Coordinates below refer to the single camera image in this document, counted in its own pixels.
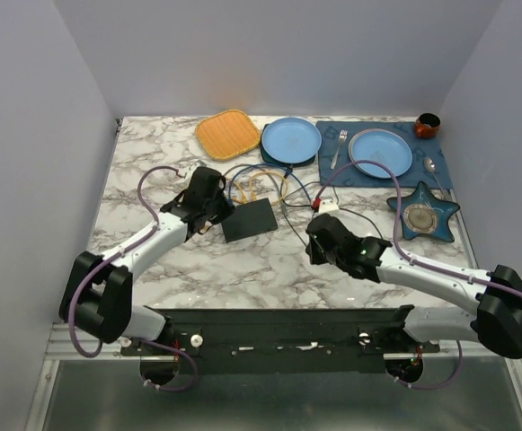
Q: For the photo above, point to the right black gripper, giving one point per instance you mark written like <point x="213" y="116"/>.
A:
<point x="313" y="255"/>

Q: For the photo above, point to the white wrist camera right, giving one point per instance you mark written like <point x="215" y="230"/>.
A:
<point x="325" y="206"/>

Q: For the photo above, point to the light blue plate right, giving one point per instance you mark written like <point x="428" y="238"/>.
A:
<point x="373" y="146"/>

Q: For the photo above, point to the dark blue placemat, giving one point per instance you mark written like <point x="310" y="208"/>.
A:
<point x="347" y="175"/>

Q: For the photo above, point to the silver fork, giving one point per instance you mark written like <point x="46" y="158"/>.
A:
<point x="341" y="141"/>

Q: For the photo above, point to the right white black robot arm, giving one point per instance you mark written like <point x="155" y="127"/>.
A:
<point x="487" y="306"/>

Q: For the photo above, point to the dark teal coaster under plate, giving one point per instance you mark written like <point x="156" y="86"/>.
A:
<point x="268" y="159"/>

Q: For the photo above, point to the blue star shaped dish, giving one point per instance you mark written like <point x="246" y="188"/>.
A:
<point x="424" y="214"/>

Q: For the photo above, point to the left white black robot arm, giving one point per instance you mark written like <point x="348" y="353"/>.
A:
<point x="98" y="298"/>

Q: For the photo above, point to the silver spoon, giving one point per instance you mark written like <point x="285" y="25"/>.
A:
<point x="430" y="167"/>

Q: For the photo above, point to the aluminium rail frame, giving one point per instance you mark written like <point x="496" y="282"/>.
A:
<point x="462" y="388"/>

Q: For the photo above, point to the black network switch box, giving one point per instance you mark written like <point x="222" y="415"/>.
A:
<point x="249" y="220"/>

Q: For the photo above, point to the orange woven square mat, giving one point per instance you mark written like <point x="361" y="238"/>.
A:
<point x="227" y="135"/>

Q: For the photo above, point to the red brown lacquer cup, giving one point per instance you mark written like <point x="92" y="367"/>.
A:
<point x="427" y="125"/>

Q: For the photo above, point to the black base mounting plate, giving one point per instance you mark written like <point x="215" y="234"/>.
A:
<point x="280" y="341"/>

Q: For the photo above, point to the light blue plate left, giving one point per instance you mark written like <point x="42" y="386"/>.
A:
<point x="291" y="140"/>

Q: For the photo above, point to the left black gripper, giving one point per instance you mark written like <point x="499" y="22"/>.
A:
<point x="225" y="211"/>

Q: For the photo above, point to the light blue plate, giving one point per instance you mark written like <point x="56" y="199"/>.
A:
<point x="291" y="140"/>
<point x="373" y="146"/>

